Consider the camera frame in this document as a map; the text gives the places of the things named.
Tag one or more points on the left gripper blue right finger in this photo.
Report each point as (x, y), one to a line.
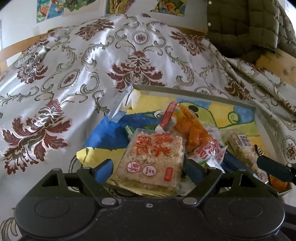
(206, 181)

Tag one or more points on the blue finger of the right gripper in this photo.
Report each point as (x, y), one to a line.
(285, 173)

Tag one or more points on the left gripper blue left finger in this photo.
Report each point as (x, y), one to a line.
(94, 179)

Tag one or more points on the small orange fruit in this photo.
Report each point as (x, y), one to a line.
(277, 184)

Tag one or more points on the dark blue stick packet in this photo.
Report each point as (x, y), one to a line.
(231, 164)

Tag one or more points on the orange snack clear bag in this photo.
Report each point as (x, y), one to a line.
(200, 146)

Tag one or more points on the nut bar clear packet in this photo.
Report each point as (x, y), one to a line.
(244, 151)

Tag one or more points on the rice cracker square packet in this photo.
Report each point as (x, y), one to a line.
(152, 163)

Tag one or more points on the green white stick packet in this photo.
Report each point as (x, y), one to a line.
(129, 132)

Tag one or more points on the gold brown candy wrapper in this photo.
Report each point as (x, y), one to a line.
(259, 151)

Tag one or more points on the white green snack pouch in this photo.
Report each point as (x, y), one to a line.
(215, 134)

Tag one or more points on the grey tray with painted liner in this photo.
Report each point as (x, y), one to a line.
(142, 107)

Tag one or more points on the floral satin bedspread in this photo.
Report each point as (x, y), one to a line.
(61, 87)

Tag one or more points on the olive quilted down jacket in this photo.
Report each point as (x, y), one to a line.
(246, 29)

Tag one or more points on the blond boy poster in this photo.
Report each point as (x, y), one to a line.
(76, 7)

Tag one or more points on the anime girl poster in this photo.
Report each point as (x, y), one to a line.
(48, 9)

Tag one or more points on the wooden bed frame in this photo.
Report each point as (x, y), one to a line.
(278, 63)

